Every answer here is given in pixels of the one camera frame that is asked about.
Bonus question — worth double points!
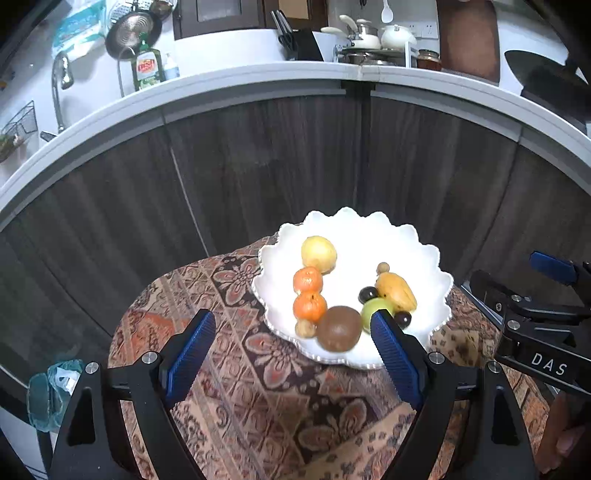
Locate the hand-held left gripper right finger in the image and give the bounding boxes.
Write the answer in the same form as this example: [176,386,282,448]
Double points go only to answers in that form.
[369,309,541,480]

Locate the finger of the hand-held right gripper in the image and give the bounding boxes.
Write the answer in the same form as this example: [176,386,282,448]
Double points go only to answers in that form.
[468,270,532,324]
[529,250,591,289]

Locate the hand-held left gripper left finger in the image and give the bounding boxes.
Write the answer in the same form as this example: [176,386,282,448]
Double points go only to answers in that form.
[48,308,218,480]

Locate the green apple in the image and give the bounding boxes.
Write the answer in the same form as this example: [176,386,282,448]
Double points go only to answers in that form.
[360,298,397,334]

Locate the brown kiwi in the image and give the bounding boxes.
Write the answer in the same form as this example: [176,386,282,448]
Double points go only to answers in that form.
[316,305,363,352]

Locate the orange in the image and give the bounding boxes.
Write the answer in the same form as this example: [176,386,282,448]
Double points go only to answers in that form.
[293,292,328,323]

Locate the white scalloped bowl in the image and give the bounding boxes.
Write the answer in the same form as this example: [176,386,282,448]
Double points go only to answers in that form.
[252,207,455,371]

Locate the yellow lemon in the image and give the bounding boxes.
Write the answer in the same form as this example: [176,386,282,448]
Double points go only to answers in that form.
[301,235,338,275]

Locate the person's right hand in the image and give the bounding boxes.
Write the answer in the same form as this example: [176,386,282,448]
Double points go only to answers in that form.
[536,392,591,476]

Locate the dark wood cabinet door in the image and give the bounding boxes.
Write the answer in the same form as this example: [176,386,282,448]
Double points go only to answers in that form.
[480,134,591,315]
[0,111,218,370]
[164,88,365,259]
[355,88,525,296]

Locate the yellow mango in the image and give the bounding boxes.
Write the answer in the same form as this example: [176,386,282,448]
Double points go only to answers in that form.
[375,272,418,313]

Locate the patterned table cloth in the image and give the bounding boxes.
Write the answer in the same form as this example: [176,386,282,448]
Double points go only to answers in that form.
[107,235,555,480]

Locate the small tangerine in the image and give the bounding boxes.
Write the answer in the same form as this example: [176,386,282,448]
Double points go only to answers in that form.
[293,267,324,295]

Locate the clear plastic bag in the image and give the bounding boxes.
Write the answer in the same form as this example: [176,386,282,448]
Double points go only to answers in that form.
[27,360,86,432]

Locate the black frying pan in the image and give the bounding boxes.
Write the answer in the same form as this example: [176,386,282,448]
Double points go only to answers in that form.
[504,50,591,134]

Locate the brown cutting board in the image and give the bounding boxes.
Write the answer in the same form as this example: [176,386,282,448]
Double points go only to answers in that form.
[436,0,502,84]

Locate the steel pot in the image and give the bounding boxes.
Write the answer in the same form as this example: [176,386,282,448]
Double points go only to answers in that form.
[337,46,411,66]

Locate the white teapot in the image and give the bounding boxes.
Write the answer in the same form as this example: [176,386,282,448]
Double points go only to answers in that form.
[379,24,419,51]

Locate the white lidded pot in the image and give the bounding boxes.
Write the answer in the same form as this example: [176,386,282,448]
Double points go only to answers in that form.
[321,15,382,51]

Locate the chrome faucet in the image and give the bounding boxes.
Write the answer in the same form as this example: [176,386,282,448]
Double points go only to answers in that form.
[41,51,75,141]

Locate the green dish soap bottle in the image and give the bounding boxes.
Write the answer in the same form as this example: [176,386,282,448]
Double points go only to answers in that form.
[130,39,163,92]

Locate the white kitchen countertop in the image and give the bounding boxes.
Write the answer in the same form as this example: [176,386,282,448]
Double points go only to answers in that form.
[0,60,591,227]

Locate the black knife block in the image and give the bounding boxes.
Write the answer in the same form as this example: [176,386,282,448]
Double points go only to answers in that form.
[293,28,325,62]

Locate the hanging steel pan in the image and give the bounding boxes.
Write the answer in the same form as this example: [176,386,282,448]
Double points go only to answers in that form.
[105,11,163,61]

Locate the blue white plastic packet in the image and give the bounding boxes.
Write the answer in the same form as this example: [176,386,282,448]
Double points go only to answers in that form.
[51,0,109,56]

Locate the wire basket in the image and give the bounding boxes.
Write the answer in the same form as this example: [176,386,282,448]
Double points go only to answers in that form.
[0,100,38,162]

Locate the black handled scissors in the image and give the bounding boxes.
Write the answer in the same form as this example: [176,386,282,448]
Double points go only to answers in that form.
[270,9,298,49]

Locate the wooden wall cabinet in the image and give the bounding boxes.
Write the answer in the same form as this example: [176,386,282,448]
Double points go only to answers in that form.
[173,0,328,40]

